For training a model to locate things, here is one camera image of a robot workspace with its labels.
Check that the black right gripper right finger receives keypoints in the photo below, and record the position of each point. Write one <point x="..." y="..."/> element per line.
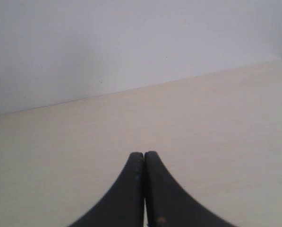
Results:
<point x="168" y="204"/>

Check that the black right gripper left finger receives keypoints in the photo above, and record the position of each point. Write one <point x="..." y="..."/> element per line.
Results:
<point x="123" y="203"/>

